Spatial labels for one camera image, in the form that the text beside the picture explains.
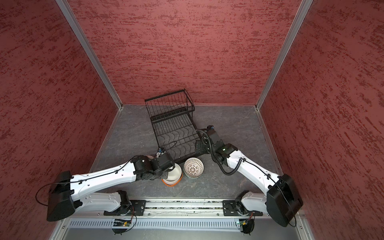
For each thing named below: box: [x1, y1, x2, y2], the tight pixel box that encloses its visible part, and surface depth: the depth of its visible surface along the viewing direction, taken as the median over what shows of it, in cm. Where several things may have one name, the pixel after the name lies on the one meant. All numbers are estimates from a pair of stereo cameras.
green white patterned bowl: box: [183, 164, 204, 179], surface depth 84 cm
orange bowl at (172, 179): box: [161, 174, 183, 187], surface depth 77 cm
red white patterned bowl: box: [183, 157, 205, 179], surface depth 85 cm
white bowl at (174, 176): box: [163, 163, 182, 185], surface depth 77 cm
